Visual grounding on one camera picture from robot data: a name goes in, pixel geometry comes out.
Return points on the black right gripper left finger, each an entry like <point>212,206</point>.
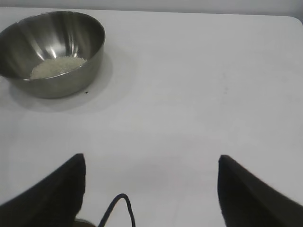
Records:
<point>47,203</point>

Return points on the stainless steel mixing bowl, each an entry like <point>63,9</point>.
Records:
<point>59,85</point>

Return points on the white rice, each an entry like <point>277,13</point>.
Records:
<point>56,67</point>

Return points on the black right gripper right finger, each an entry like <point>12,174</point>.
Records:
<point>255,203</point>

